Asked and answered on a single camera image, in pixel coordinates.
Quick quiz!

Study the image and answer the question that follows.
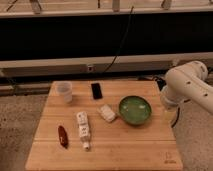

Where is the yellow stick end effector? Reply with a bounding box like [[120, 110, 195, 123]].
[[163, 109, 176, 124]]

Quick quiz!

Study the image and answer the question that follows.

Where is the black hanging cable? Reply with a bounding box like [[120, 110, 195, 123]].
[[101, 5, 135, 74]]

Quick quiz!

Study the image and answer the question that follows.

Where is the black cable on floor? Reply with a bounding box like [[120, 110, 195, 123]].
[[151, 75, 181, 128]]

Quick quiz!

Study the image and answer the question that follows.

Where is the dark red chili pepper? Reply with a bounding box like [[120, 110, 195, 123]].
[[58, 126, 68, 148]]

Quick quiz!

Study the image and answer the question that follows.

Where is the clear plastic cup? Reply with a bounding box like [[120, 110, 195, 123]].
[[56, 81, 72, 103]]

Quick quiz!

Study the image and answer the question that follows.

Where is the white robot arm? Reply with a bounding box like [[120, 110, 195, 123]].
[[160, 61, 213, 115]]

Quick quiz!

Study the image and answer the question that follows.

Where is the white remote controller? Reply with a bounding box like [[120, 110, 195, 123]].
[[76, 112, 90, 151]]

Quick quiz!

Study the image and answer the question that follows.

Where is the wooden cutting board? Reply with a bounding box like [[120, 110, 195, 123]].
[[25, 80, 183, 171]]

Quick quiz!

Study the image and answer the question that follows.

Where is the green bowl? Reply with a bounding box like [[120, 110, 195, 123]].
[[119, 96, 152, 126]]

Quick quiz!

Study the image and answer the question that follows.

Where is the black smartphone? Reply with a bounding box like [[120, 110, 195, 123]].
[[91, 83, 102, 99]]

